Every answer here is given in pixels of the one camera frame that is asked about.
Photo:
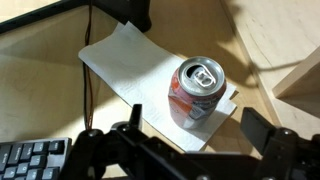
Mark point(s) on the pink soda can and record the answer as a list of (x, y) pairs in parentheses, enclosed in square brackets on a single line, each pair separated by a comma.
[(196, 96)]

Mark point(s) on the white paper towel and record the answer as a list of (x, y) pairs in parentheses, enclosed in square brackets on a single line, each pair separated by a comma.
[(133, 66)]

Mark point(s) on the black monitor stand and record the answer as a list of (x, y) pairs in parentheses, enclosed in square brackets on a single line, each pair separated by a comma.
[(126, 11)]

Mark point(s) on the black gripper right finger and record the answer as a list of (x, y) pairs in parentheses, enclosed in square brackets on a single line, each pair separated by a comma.
[(290, 153)]

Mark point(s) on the black grey mechanical keyboard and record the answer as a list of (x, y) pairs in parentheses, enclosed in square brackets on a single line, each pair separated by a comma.
[(30, 160)]

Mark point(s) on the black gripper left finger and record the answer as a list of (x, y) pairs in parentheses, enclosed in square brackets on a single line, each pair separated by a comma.
[(133, 153)]

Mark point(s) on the light wood shelf unit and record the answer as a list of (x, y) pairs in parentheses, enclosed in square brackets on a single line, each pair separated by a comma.
[(283, 33)]

